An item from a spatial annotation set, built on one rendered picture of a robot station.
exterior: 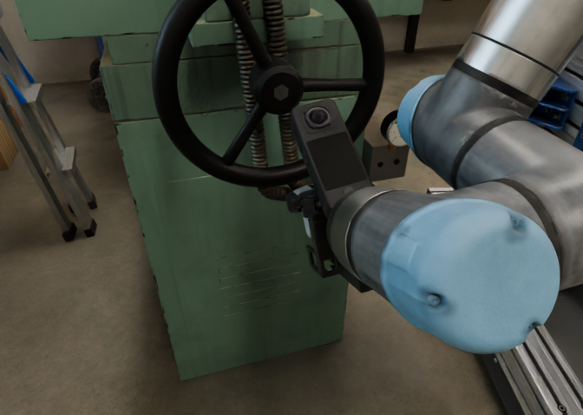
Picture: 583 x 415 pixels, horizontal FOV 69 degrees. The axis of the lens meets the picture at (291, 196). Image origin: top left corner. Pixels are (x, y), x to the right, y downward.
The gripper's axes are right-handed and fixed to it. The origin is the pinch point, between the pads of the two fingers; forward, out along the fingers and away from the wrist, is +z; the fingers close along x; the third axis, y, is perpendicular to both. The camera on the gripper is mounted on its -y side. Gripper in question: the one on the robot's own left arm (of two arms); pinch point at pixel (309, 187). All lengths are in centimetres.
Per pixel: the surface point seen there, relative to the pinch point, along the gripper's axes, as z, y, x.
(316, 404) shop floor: 41, 57, 1
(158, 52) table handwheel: -4.2, -18.3, -14.3
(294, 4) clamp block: 3.5, -23.5, 3.5
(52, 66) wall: 255, -83, -95
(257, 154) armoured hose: 9.8, -5.4, -4.5
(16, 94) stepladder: 86, -35, -60
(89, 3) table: 10.6, -29.4, -22.3
